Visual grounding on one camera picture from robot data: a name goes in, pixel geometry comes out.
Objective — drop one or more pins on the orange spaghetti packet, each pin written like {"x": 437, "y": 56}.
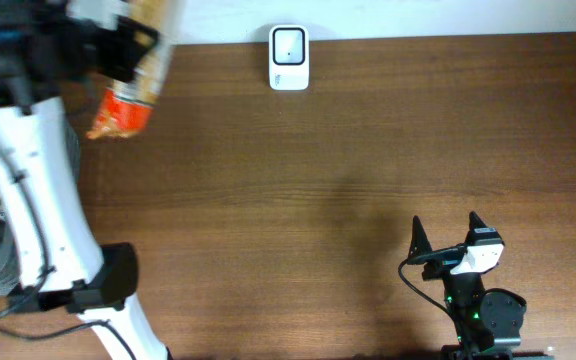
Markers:
{"x": 127, "y": 106}

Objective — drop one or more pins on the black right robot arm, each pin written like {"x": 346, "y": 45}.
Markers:
{"x": 487, "y": 321}

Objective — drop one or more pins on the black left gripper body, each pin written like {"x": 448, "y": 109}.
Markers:
{"x": 79, "y": 46}

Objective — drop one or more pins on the white barcode scanner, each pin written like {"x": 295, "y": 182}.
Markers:
{"x": 289, "y": 57}

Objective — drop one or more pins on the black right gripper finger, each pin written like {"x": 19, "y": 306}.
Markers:
{"x": 475, "y": 222}
{"x": 419, "y": 242}

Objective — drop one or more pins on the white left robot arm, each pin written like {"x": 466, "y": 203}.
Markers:
{"x": 108, "y": 303}

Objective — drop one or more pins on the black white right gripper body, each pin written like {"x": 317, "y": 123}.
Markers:
{"x": 441, "y": 264}

